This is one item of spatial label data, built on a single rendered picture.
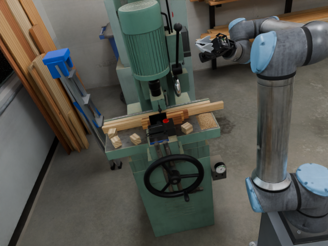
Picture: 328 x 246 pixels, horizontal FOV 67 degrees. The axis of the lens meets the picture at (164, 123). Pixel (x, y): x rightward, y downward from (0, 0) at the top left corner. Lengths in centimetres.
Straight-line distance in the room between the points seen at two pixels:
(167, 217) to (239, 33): 121
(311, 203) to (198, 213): 84
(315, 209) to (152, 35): 97
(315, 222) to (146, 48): 102
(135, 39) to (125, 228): 145
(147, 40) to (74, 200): 170
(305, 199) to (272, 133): 35
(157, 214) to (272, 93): 116
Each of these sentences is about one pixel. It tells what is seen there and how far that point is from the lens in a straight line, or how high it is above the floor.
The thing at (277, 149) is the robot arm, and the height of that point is 106.
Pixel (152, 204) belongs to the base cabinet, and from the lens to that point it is 164.
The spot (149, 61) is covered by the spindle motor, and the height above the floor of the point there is 129.
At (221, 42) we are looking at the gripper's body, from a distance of 116.
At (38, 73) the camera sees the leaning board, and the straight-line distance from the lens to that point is 246.
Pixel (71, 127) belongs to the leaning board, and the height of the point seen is 31.
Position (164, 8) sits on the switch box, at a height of 141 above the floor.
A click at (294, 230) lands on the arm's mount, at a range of 133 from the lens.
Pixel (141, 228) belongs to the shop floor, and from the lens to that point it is 204.
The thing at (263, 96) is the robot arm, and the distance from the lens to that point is 87.
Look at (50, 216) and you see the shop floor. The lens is 243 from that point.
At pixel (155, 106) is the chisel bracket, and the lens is 127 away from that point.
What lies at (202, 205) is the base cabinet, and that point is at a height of 27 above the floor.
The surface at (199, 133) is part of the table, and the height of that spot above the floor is 90.
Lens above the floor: 173
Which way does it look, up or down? 37 degrees down
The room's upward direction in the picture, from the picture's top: 12 degrees counter-clockwise
